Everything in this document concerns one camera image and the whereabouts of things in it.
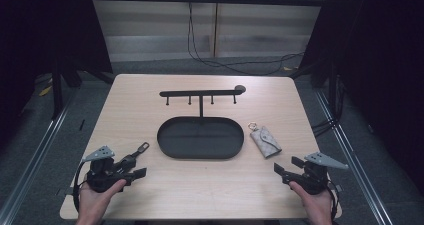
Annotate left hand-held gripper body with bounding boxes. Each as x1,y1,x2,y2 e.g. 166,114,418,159
81,145,138,193

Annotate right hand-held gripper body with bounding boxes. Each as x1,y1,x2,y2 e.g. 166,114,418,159
283,151,349,196

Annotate grey key pouch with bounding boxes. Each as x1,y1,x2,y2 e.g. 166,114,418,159
247,122,283,159

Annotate black key rack with tray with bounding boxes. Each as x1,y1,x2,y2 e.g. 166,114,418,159
156,84,248,160

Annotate person's left hand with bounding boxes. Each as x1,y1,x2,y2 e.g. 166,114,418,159
76,179,128,220

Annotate person's right hand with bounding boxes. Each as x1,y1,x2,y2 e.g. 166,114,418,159
288,180,334,220

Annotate black metal stand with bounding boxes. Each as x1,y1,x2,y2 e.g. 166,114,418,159
328,61,340,119
50,61,65,120

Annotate yellow scrap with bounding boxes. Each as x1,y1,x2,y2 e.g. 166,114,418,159
38,84,54,98

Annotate dark curtain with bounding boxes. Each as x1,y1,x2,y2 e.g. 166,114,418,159
0,0,114,153
293,0,424,196

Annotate right hand-held gripper cable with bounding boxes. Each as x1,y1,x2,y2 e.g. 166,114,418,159
324,179,339,221

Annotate hand-held gripper cable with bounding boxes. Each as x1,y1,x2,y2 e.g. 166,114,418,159
324,179,339,221
72,160,92,213

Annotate left hand-held gripper cable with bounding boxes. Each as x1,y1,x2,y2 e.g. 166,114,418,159
72,160,92,213

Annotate aluminium floor rail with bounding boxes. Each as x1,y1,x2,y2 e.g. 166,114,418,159
0,88,81,225
313,89,396,225

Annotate black floor cables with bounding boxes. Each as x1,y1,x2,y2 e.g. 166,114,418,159
311,117,338,138

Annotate black wall cable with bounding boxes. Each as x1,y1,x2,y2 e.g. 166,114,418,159
186,1,305,77

